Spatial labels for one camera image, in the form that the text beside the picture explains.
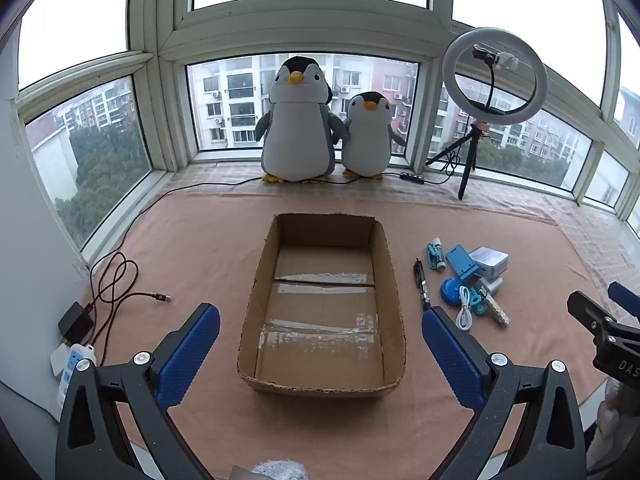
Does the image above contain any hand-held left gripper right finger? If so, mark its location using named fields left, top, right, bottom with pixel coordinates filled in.
left=421, top=305, right=588, bottom=480

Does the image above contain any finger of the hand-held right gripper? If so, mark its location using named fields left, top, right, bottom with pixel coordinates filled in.
left=567, top=290, right=640, bottom=353
left=607, top=282, right=640, bottom=319

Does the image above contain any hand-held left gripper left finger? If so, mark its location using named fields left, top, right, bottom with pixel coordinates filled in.
left=55, top=302, right=223, bottom=480

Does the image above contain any white cable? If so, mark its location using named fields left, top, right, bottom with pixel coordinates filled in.
left=455, top=286, right=481, bottom=332

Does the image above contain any patterned cream tube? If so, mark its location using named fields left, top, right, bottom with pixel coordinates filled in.
left=484, top=294, right=510, bottom=327

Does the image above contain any blue round tape measure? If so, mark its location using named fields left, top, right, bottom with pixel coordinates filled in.
left=439, top=276, right=468, bottom=306

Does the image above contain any black pen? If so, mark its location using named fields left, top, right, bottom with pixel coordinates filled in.
left=413, top=258, right=432, bottom=311

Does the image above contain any blue folding phone stand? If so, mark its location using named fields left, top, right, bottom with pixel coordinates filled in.
left=445, top=245, right=480, bottom=281

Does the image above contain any white labelled plastic case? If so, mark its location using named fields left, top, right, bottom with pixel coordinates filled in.
left=467, top=246, right=509, bottom=279

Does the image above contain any cardboard box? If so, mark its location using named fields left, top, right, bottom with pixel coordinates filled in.
left=237, top=212, right=407, bottom=400

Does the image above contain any person's right hand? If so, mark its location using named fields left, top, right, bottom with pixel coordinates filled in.
left=597, top=379, right=640, bottom=468

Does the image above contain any person's left hand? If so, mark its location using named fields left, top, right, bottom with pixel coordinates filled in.
left=249, top=459, right=307, bottom=480

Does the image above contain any black power adapter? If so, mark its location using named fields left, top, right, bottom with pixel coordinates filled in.
left=57, top=301, right=96, bottom=338

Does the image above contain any white power strip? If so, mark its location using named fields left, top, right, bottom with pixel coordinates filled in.
left=50, top=342, right=97, bottom=411

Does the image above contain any black tripod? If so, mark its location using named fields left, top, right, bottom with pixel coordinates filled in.
left=425, top=122, right=493, bottom=201

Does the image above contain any small penguin plush toy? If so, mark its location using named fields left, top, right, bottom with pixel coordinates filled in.
left=341, top=91, right=407, bottom=181

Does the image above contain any large penguin plush toy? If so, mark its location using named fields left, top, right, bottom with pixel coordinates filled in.
left=254, top=56, right=351, bottom=184

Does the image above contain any black gooseneck phone clamp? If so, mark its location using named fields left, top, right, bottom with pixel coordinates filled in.
left=472, top=45, right=518, bottom=111

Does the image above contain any red-black braided cable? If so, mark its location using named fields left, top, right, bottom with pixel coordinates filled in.
left=82, top=252, right=172, bottom=366

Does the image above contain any black ring light cable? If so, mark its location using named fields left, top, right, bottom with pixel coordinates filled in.
left=90, top=152, right=461, bottom=266

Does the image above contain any white ring light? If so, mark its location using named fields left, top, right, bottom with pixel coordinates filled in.
left=442, top=27, right=549, bottom=125

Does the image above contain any white window frame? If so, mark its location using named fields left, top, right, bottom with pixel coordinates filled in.
left=0, top=0, right=640, bottom=261

